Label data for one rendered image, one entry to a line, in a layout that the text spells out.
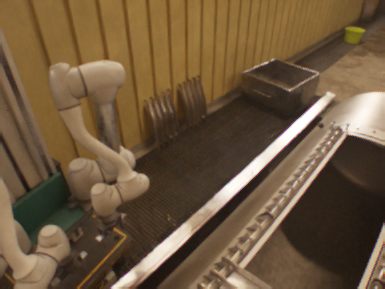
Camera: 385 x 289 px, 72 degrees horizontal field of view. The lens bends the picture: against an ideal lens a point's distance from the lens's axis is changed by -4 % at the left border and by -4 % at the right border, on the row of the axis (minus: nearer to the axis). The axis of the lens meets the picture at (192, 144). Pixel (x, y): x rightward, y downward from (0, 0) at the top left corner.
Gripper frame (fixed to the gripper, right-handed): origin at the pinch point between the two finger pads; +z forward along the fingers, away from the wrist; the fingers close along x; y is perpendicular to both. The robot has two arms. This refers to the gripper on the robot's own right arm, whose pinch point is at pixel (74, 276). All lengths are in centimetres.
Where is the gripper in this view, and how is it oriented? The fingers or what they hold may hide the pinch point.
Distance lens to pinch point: 157.3
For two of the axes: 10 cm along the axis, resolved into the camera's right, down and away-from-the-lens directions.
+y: -8.5, -3.2, 4.2
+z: 0.0, 7.9, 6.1
